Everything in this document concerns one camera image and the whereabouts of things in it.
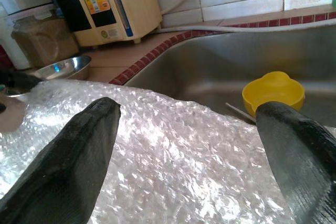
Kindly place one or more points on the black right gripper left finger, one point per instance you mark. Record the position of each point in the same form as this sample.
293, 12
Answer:
65, 169

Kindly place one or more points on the white plastic jug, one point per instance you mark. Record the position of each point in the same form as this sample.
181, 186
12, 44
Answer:
13, 51

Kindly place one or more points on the yellow plastic cup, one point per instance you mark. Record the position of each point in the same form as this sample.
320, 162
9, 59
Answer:
273, 87

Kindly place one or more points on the clear bubble wrap sheet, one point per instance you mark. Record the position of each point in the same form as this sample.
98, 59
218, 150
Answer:
170, 169

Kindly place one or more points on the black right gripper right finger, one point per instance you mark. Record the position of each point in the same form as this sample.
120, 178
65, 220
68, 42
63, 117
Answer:
302, 169

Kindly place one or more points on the stainless steel sink basin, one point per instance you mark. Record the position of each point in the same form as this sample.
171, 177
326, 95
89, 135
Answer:
210, 64

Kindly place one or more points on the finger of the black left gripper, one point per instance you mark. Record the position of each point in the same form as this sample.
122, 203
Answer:
18, 82

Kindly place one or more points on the white chopstick with green end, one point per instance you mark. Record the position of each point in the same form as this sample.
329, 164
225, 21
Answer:
240, 112

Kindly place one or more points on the beige water ioniser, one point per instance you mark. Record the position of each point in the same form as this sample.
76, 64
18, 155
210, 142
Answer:
131, 11

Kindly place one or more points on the small steel bowl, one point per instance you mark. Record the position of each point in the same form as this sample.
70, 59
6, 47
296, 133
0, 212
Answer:
71, 68

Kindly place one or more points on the jar of brown powder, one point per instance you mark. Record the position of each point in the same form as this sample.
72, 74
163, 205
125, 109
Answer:
44, 43

